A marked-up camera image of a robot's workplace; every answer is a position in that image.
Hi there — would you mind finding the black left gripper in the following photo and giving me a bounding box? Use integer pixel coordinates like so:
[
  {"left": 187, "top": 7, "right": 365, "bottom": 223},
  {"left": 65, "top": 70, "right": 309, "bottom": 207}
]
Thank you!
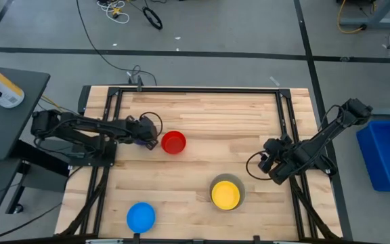
[{"left": 125, "top": 115, "right": 159, "bottom": 151}]

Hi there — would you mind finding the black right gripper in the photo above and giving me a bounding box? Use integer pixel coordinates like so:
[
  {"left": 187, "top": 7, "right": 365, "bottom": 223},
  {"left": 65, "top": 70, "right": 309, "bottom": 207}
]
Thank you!
[{"left": 257, "top": 134, "right": 304, "bottom": 186}]

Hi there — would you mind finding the red bowl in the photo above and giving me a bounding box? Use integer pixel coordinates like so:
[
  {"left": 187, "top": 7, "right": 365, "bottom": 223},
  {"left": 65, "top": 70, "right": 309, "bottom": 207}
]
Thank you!
[{"left": 161, "top": 130, "right": 187, "bottom": 155}]

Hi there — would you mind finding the yellow bowl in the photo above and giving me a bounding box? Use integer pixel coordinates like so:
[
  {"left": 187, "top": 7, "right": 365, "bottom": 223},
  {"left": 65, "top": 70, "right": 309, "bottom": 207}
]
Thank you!
[
  {"left": 209, "top": 173, "right": 246, "bottom": 212},
  {"left": 211, "top": 180, "right": 241, "bottom": 211}
]

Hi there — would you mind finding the black table clamp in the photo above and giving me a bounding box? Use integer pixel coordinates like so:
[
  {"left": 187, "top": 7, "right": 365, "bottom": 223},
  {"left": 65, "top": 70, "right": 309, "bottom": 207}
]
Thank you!
[{"left": 127, "top": 65, "right": 145, "bottom": 92}]

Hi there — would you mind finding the blue bowl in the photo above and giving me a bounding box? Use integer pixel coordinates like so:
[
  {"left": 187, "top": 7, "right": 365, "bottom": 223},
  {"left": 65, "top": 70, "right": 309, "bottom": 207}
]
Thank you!
[{"left": 126, "top": 202, "right": 156, "bottom": 234}]

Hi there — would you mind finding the silver aluminium bar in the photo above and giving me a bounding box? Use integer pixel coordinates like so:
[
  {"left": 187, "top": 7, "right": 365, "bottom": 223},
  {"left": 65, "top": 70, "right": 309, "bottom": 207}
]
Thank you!
[{"left": 85, "top": 239, "right": 124, "bottom": 244}]

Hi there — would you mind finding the blue plastic bin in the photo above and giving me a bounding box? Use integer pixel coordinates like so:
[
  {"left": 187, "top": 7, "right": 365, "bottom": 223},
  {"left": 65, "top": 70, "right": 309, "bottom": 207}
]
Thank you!
[{"left": 356, "top": 121, "right": 390, "bottom": 192}]

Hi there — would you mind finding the dark grey side table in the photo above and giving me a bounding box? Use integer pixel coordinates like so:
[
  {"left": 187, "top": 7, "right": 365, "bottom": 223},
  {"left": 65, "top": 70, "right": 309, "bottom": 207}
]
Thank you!
[{"left": 0, "top": 64, "right": 70, "bottom": 218}]

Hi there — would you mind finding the white bottle with yellow label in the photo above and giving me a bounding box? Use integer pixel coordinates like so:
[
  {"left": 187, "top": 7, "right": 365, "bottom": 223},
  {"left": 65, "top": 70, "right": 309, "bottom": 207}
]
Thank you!
[{"left": 0, "top": 58, "right": 25, "bottom": 108}]

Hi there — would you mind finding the grey desk leg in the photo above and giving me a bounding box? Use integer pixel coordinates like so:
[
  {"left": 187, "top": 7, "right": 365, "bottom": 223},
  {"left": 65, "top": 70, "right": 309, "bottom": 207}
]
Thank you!
[{"left": 339, "top": 0, "right": 390, "bottom": 29}]

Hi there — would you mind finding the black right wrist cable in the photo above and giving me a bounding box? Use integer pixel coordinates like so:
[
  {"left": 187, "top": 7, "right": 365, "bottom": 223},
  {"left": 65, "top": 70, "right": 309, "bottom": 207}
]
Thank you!
[{"left": 245, "top": 150, "right": 274, "bottom": 181}]

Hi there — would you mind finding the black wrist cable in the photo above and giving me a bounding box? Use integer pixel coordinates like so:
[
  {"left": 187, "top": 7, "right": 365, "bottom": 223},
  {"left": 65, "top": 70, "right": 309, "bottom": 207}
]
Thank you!
[
  {"left": 138, "top": 111, "right": 164, "bottom": 137},
  {"left": 245, "top": 150, "right": 274, "bottom": 181}
]

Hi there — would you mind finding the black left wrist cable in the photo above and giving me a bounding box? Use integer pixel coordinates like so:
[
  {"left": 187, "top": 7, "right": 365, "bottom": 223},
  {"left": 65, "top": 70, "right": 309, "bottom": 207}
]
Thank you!
[{"left": 138, "top": 111, "right": 164, "bottom": 137}]

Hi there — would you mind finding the black aluminium table frame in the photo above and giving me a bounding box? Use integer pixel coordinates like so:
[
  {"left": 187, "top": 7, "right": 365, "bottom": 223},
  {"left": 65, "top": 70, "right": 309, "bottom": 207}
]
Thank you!
[{"left": 58, "top": 86, "right": 343, "bottom": 244}]

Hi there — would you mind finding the thin yellow cable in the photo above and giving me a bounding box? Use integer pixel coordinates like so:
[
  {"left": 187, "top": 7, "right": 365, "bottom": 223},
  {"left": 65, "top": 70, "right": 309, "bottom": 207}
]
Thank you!
[{"left": 40, "top": 94, "right": 62, "bottom": 110}]

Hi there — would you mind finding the long black floor cable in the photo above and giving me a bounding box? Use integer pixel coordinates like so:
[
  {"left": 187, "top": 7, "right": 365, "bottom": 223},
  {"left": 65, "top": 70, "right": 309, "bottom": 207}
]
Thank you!
[{"left": 76, "top": 0, "right": 158, "bottom": 86}]

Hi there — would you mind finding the black coiled cable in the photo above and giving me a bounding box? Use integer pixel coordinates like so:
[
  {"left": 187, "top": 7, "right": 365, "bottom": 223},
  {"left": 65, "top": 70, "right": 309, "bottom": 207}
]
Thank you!
[{"left": 142, "top": 6, "right": 164, "bottom": 31}]

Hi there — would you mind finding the white coiled cable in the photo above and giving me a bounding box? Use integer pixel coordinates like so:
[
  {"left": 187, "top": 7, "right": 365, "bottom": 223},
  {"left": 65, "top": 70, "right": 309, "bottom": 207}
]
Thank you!
[{"left": 96, "top": 0, "right": 131, "bottom": 25}]

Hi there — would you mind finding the thin black floor cable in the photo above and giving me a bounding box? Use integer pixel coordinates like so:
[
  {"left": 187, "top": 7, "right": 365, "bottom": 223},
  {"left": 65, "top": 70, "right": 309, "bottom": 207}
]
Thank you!
[{"left": 0, "top": 202, "right": 63, "bottom": 243}]

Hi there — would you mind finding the yellow floor cable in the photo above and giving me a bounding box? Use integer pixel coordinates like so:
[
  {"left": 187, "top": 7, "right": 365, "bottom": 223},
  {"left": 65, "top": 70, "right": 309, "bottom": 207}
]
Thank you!
[{"left": 337, "top": 0, "right": 366, "bottom": 35}]

